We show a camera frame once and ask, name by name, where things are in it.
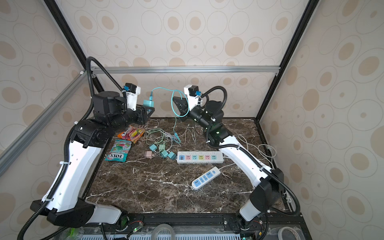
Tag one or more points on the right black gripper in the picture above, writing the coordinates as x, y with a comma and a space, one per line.
183, 111

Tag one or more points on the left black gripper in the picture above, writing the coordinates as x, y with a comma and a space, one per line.
144, 115

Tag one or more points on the long multicolour power strip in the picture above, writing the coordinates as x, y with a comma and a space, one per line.
200, 157

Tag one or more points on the short blue power strip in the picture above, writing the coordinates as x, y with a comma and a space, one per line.
205, 178

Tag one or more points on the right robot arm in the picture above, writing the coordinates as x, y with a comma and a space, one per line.
206, 109

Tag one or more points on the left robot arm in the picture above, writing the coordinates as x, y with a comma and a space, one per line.
108, 112

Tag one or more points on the orange candy bag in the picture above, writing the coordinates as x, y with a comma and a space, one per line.
131, 134

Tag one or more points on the green Fox's candy bag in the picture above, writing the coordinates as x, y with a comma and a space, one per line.
119, 151

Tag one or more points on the teal charger cube front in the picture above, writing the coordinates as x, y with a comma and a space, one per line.
164, 154

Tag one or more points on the teal charger cube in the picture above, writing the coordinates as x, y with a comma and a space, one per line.
164, 154
172, 155

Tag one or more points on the clear plastic cup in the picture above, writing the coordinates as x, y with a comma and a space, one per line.
71, 234

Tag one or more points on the tape roll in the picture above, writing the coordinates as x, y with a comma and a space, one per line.
288, 233

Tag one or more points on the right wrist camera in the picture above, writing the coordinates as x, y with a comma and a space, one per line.
192, 93

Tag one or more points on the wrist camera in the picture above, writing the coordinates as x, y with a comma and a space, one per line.
132, 93
192, 93

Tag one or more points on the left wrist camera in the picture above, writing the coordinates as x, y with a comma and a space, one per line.
132, 93

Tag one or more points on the silver aluminium rail back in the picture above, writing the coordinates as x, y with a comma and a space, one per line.
193, 70

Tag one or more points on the silver aluminium rail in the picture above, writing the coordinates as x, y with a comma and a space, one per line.
22, 141
193, 70

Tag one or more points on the silver aluminium rail left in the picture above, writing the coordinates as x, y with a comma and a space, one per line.
22, 141

